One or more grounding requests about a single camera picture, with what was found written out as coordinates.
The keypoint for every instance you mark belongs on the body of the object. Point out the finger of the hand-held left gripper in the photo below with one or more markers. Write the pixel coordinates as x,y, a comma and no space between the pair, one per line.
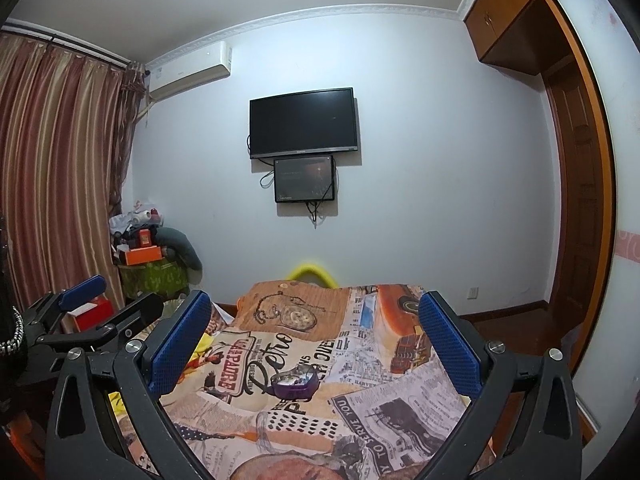
135,315
82,292

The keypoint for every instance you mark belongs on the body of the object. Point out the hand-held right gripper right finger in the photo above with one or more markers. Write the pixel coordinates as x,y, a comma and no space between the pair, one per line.
450,345

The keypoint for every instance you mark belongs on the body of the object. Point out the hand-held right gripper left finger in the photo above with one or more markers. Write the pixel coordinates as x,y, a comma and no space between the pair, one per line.
180,340

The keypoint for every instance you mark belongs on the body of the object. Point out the purple heart-shaped box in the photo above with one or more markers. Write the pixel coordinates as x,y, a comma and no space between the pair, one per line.
295,391

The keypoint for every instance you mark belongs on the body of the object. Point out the red and white box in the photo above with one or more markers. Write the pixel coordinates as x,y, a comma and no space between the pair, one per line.
92,317

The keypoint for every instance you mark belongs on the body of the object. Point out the green storage box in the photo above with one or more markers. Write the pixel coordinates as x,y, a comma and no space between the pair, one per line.
155,280

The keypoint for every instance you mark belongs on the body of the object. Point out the orange box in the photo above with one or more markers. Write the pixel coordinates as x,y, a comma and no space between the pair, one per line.
142,256

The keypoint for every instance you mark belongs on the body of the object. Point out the white plastic bag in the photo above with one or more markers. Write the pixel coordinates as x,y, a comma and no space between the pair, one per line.
135,217

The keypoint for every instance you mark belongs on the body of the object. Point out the printed blanket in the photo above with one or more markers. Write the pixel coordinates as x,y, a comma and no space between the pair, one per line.
350,360

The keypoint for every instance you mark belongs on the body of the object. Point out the striped curtain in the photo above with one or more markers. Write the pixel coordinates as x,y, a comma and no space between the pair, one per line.
55,170

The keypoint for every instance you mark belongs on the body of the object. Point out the wooden door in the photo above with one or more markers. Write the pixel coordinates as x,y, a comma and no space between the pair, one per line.
580,210

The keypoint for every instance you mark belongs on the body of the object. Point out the small black monitor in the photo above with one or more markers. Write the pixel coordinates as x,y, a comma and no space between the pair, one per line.
304,179

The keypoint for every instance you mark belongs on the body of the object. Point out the white air conditioner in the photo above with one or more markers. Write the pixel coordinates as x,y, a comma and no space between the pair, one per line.
187,72

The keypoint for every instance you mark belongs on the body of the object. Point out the black curtain rod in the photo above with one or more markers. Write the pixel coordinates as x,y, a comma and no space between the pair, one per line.
65,42

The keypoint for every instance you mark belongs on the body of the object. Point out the wooden overhead cabinet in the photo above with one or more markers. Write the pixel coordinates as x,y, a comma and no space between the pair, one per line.
510,15

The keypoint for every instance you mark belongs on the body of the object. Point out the white wall socket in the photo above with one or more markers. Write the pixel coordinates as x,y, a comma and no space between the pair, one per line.
473,293

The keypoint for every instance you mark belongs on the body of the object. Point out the black wall television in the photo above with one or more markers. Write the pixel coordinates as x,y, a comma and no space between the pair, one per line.
302,122

